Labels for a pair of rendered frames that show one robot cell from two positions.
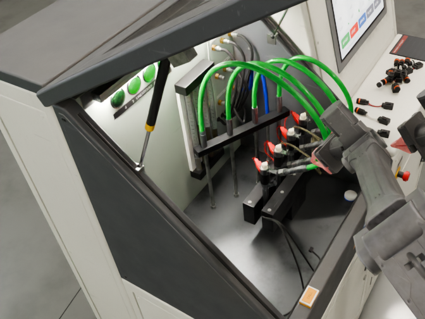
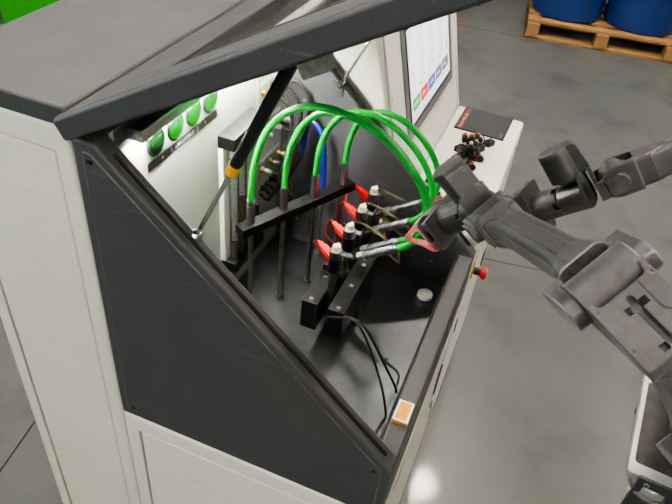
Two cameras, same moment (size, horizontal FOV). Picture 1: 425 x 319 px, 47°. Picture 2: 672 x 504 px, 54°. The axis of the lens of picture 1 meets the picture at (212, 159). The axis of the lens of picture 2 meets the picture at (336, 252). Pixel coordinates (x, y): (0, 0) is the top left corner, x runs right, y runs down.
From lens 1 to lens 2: 0.25 m
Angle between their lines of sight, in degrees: 16
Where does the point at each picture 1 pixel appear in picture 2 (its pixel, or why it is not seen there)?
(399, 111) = not seen: hidden behind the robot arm
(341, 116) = (464, 172)
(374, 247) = (585, 293)
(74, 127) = (106, 173)
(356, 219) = (444, 318)
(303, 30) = (379, 80)
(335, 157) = (444, 229)
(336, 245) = (426, 349)
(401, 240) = (617, 283)
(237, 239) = not seen: hidden behind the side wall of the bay
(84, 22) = (103, 34)
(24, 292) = not seen: outside the picture
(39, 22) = (31, 28)
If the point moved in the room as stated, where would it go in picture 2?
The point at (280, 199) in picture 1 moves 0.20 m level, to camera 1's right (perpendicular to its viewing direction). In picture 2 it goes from (350, 295) to (433, 283)
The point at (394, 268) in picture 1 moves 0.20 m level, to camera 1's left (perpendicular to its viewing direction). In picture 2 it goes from (613, 315) to (428, 346)
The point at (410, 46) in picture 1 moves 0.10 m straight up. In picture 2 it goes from (476, 121) to (483, 92)
